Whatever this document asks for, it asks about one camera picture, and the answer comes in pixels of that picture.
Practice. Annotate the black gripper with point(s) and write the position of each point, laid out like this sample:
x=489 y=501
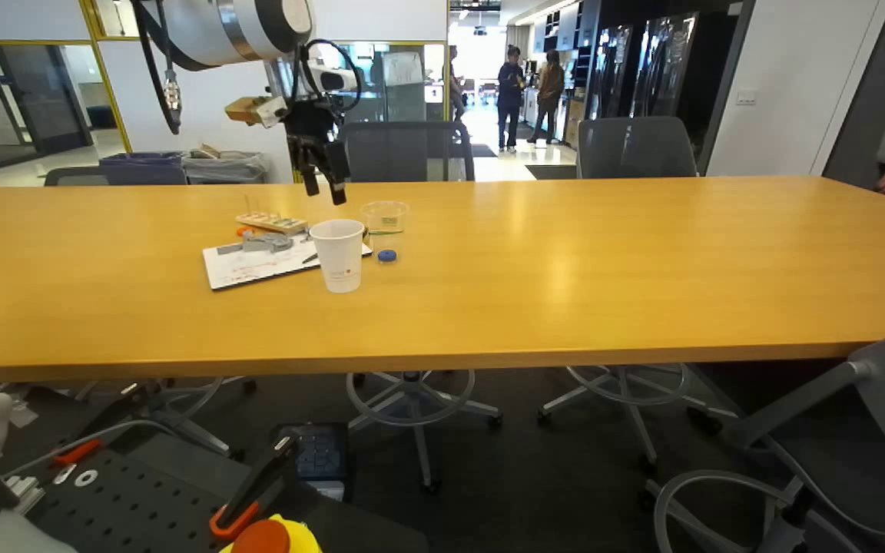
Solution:
x=310 y=133

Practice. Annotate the white plastic cup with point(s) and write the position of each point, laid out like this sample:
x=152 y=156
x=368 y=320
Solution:
x=339 y=246

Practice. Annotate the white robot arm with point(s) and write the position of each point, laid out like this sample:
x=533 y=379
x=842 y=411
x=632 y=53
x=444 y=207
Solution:
x=316 y=80

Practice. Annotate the clear plastic cup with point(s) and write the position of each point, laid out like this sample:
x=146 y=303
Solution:
x=384 y=217

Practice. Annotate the dark office chair left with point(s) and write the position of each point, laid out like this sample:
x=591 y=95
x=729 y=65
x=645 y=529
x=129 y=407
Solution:
x=409 y=153

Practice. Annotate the dark office chair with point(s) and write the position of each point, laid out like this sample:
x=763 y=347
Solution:
x=635 y=149
x=409 y=153

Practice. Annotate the white board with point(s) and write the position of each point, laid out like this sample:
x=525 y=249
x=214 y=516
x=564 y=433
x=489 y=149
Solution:
x=243 y=270

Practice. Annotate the grey office chair base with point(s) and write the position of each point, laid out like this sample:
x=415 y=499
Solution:
x=407 y=400

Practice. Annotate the dark office chair right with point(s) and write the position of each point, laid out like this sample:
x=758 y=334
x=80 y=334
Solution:
x=635 y=149

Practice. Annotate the yellow emergency stop button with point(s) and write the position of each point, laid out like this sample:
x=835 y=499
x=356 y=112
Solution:
x=275 y=535

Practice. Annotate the grey foreground office chair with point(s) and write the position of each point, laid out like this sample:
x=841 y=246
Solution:
x=824 y=424

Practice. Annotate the orange handled tool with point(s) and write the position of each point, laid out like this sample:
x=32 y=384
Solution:
x=260 y=486

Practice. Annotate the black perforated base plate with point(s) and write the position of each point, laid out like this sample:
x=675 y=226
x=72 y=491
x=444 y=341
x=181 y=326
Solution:
x=146 y=501

